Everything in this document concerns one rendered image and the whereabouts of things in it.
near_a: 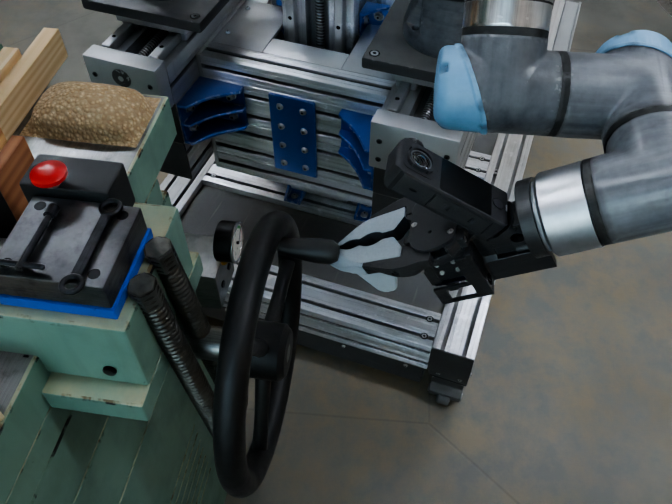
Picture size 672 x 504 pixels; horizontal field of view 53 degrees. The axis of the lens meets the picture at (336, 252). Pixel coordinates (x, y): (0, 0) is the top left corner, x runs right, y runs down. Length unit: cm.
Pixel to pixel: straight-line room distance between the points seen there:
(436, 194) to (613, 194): 14
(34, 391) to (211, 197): 112
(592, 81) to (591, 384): 117
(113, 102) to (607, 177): 53
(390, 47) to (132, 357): 66
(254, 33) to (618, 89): 80
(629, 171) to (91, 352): 46
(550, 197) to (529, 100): 9
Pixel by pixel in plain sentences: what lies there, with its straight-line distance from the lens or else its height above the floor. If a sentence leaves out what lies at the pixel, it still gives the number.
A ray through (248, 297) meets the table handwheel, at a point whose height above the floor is 95.
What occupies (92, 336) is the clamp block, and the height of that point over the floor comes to 95.
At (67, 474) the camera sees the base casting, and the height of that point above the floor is 75.
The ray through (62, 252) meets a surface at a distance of 57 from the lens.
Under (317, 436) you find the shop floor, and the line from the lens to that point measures 154.
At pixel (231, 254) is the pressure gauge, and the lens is 97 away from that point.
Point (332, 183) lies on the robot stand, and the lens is 130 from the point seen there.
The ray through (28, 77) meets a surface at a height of 93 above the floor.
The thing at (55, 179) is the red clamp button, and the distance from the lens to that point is 60.
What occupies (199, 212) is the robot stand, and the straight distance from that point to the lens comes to 167.
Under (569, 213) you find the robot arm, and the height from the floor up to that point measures 101.
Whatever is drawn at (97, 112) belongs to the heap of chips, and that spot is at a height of 93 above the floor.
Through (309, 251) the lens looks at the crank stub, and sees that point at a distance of 64.
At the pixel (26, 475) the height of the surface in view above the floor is 83.
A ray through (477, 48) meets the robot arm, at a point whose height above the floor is 108.
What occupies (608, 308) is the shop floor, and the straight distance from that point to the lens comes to 185.
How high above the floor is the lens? 141
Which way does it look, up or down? 50 degrees down
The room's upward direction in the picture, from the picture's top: straight up
